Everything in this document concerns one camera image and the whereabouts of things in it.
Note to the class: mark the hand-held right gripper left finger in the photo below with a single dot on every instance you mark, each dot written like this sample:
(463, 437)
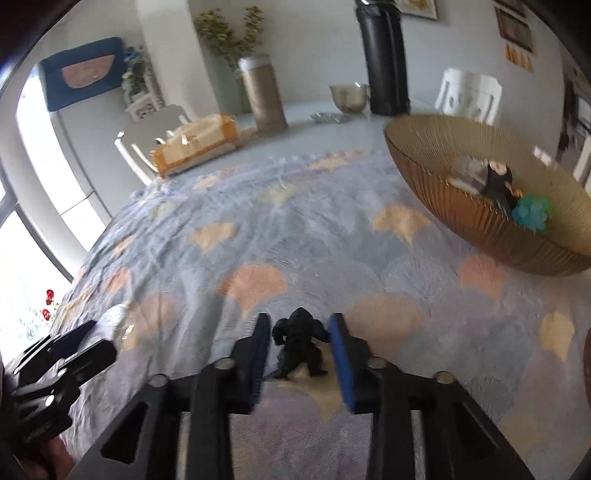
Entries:
(261, 360)

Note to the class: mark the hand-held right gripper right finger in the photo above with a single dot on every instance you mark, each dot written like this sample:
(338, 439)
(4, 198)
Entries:
(344, 364)

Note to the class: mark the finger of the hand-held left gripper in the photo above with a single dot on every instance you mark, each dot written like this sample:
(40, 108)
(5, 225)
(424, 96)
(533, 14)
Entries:
(64, 344)
(87, 364)

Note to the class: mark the black gorilla figure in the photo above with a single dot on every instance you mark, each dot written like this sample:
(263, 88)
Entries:
(298, 341)

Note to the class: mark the clear plastic cup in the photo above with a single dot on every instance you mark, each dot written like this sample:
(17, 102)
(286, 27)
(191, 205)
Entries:
(113, 318)

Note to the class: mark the amber ribbed glass bowl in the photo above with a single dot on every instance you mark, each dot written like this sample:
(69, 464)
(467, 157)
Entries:
(461, 230)

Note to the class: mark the person's left hand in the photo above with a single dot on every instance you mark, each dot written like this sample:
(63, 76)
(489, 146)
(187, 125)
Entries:
(60, 461)

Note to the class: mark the red flower ornament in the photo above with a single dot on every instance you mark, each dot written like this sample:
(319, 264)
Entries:
(48, 304)

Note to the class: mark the printed leaf tablecloth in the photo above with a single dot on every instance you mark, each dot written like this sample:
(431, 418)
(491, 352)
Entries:
(231, 230)

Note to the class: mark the white refrigerator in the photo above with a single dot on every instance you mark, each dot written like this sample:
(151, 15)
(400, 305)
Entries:
(83, 152)

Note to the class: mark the white dining chair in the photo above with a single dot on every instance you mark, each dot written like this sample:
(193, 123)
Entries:
(466, 92)
(584, 161)
(138, 143)

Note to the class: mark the orange tissue pack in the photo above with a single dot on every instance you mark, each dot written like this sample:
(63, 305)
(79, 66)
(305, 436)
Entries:
(194, 147)

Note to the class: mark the black-haired doll figure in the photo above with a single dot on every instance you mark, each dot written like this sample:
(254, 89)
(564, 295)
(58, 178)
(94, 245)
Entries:
(498, 184)

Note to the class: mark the blue translucent flame toy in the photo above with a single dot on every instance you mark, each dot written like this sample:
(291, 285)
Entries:
(531, 214)

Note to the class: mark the small glass dish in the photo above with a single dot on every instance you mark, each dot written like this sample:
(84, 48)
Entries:
(330, 117)

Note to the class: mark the white carved shelf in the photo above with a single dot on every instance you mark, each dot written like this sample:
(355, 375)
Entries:
(145, 104)

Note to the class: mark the gold thermos flask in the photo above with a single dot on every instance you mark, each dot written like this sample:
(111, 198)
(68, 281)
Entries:
(265, 97)

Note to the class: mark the olive glass cup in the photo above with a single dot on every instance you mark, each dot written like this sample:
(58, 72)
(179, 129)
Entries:
(348, 99)

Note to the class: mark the clear glass vase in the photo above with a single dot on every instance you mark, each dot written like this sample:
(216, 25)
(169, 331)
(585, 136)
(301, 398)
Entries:
(242, 90)

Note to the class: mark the blue cloth cover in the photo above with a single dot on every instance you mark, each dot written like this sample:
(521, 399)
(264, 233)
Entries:
(83, 74)

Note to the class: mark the potted plant with blue flowers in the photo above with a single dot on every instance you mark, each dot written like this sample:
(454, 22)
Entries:
(134, 69)

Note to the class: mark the tall black thermos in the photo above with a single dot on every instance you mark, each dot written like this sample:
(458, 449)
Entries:
(383, 60)

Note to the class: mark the dried flower bouquet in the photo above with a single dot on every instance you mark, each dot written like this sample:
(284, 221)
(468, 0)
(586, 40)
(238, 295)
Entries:
(226, 32)

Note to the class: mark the cluttered display cabinet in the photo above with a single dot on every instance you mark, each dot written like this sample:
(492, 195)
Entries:
(575, 110)

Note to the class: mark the yellow hanging tassels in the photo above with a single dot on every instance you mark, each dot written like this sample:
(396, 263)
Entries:
(519, 57)

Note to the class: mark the small framed picture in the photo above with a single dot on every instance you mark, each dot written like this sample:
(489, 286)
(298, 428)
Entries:
(515, 30)
(510, 4)

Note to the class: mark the floral wall scroll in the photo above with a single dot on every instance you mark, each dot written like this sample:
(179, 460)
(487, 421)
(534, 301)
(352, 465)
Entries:
(415, 7)

